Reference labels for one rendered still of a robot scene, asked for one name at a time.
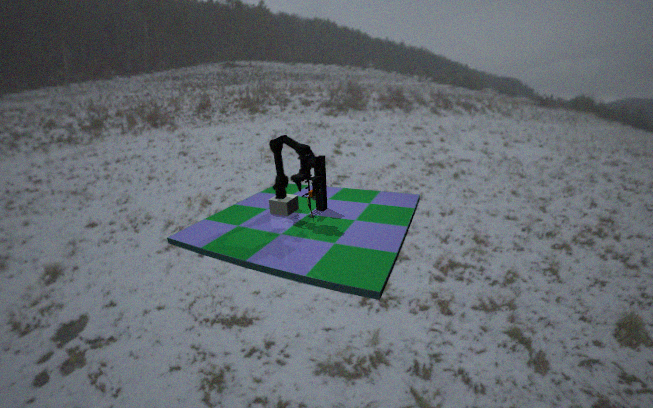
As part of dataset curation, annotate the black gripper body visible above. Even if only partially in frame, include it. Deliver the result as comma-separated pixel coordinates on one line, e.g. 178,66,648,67
290,167,322,183

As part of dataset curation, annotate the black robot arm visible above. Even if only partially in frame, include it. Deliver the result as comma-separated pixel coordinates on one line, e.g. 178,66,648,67
270,135,321,199

